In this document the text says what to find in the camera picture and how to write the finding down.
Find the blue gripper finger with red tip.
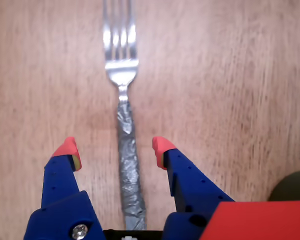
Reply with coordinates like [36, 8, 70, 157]
[23, 136, 107, 240]
[152, 136, 236, 240]

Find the metal fork with taped handle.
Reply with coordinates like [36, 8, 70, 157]
[102, 0, 148, 231]

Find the tall gray cup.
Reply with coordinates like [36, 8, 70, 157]
[267, 169, 300, 202]

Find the red camera mount bracket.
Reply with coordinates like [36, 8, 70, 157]
[199, 199, 300, 240]

